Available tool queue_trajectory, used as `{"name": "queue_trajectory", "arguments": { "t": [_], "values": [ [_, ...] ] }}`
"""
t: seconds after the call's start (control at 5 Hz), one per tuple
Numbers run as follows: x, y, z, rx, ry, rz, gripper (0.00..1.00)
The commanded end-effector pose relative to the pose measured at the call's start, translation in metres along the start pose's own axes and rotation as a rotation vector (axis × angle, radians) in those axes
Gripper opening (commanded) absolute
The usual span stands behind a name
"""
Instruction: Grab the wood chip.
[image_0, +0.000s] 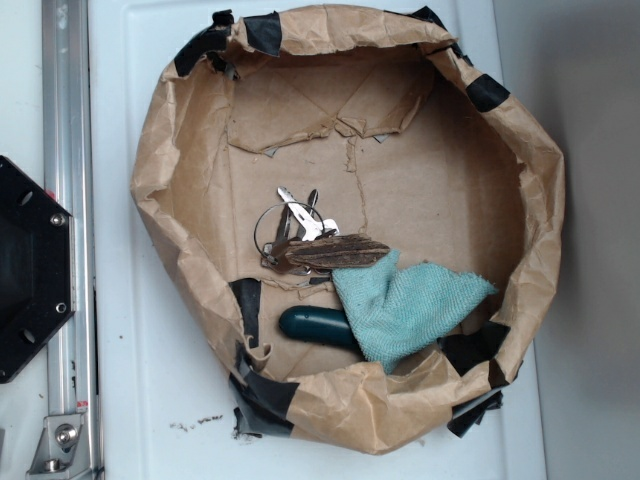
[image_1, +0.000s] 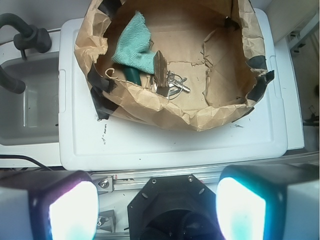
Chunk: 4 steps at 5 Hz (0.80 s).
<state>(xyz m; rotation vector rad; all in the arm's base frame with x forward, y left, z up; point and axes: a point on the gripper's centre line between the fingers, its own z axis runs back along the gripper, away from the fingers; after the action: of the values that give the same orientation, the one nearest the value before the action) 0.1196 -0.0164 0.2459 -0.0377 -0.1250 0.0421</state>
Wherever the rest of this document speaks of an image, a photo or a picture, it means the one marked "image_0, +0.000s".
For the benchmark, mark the brown wood chip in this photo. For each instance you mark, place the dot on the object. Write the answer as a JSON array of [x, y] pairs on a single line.
[[348, 251]]

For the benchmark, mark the thin silver key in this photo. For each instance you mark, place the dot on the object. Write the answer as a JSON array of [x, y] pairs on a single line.
[[312, 201]]

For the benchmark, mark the silver key lower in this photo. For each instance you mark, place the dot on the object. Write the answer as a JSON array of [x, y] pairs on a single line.
[[274, 257]]

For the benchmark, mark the teal terry cloth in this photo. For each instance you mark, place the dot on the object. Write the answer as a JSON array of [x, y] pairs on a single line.
[[394, 313]]

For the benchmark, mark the brown paper bag bin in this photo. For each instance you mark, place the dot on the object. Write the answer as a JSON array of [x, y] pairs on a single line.
[[406, 142]]

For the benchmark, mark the white plastic tray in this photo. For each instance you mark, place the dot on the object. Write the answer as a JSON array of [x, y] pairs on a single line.
[[167, 408]]

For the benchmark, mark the dark green plastic handle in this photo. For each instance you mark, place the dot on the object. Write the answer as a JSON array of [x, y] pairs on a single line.
[[318, 325]]

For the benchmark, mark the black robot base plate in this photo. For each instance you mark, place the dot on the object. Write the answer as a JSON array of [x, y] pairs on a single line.
[[36, 273]]

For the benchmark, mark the aluminium extrusion rail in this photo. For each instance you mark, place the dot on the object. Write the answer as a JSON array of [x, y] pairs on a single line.
[[72, 363]]

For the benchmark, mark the metal corner bracket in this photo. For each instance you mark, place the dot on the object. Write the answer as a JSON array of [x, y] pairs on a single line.
[[63, 449]]

